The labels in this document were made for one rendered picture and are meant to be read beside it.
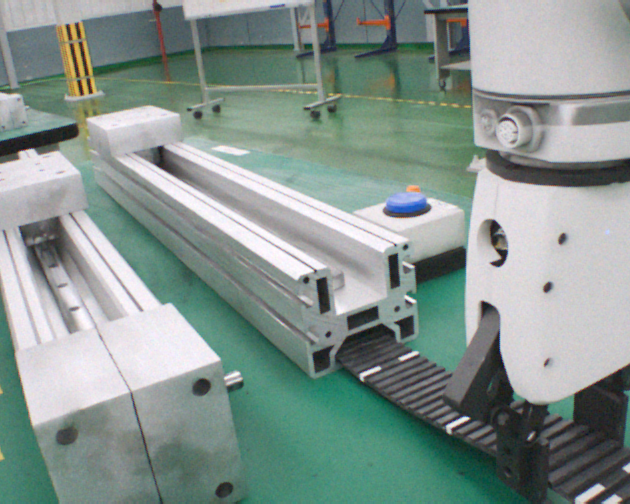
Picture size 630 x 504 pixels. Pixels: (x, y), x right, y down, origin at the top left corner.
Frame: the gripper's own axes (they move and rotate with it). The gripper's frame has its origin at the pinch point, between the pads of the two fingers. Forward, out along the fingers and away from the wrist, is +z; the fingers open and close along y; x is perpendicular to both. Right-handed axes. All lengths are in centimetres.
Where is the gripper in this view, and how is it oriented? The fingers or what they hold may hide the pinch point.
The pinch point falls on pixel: (561, 439)
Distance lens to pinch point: 38.0
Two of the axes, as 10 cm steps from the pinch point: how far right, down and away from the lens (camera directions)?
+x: -4.8, -2.7, 8.4
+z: 1.2, 9.2, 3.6
